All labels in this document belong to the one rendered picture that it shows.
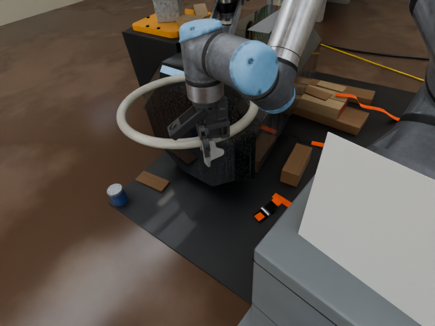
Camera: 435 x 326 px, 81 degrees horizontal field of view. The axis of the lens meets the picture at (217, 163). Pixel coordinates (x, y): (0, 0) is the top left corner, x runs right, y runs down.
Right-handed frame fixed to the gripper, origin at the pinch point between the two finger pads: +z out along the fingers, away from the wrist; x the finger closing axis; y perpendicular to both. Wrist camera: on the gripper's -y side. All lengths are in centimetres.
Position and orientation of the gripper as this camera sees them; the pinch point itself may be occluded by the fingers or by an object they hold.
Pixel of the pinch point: (204, 157)
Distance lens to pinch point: 77.4
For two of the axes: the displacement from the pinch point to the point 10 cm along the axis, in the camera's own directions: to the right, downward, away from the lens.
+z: 0.5, 7.2, 6.9
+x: -2.5, -6.6, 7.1
